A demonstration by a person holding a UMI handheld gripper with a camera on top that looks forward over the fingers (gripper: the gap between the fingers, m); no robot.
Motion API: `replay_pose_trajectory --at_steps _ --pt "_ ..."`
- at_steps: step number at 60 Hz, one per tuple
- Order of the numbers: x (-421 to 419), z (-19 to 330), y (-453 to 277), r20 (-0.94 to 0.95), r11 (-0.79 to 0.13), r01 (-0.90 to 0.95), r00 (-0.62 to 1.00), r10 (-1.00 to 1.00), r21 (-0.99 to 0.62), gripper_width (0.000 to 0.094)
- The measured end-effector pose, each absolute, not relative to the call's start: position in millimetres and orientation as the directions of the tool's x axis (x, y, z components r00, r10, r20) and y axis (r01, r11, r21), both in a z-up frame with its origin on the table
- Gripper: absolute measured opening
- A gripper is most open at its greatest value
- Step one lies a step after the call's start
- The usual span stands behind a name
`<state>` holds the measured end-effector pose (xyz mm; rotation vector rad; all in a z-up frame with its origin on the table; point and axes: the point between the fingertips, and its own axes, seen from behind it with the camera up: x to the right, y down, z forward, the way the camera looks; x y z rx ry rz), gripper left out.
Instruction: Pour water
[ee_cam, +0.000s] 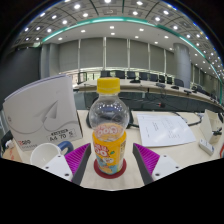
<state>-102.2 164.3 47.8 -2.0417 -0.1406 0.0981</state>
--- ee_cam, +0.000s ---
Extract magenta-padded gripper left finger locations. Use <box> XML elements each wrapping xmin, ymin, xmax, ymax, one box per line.
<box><xmin>41</xmin><ymin>142</ymin><xmax>93</xmax><ymax>186</ymax></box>

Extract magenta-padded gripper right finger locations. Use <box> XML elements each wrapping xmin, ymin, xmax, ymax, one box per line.
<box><xmin>132</xmin><ymin>142</ymin><xmax>183</xmax><ymax>187</ymax></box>

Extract yellow-capped clear drink bottle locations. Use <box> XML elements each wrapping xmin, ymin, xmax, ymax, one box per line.
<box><xmin>88</xmin><ymin>77</ymin><xmax>130</xmax><ymax>176</ymax></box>

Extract flat round red coaster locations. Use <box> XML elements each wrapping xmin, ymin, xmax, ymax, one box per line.
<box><xmin>93</xmin><ymin>157</ymin><xmax>128</xmax><ymax>180</ymax></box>

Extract white printed cup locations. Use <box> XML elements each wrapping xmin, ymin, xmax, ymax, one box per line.
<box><xmin>29</xmin><ymin>140</ymin><xmax>75</xmax><ymax>169</ymax></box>

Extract white printed paper sheet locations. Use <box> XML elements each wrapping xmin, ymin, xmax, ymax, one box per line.
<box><xmin>136</xmin><ymin>112</ymin><xmax>197</xmax><ymax>148</ymax></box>

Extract white copy paper box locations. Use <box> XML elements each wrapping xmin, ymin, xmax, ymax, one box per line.
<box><xmin>2</xmin><ymin>73</ymin><xmax>84</xmax><ymax>152</ymax></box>

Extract white power strip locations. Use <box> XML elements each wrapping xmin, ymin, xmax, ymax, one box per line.
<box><xmin>198</xmin><ymin>138</ymin><xmax>216</xmax><ymax>157</ymax></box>

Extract open white cardboard box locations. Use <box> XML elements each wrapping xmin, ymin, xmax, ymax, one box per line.
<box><xmin>199</xmin><ymin>108</ymin><xmax>224</xmax><ymax>145</ymax></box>

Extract long curved conference desk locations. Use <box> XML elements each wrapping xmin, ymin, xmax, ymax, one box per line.
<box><xmin>73</xmin><ymin>78</ymin><xmax>224</xmax><ymax>112</ymax></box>

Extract black pouch with keys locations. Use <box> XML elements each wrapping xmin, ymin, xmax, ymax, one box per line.
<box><xmin>0</xmin><ymin>129</ymin><xmax>15</xmax><ymax>151</ymax></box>

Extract row of black office chairs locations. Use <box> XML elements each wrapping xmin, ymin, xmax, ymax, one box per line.
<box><xmin>99</xmin><ymin>69</ymin><xmax>186</xmax><ymax>89</ymax></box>

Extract ceiling lights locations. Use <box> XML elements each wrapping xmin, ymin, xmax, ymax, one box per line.
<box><xmin>19</xmin><ymin>0</ymin><xmax>224</xmax><ymax>73</ymax></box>

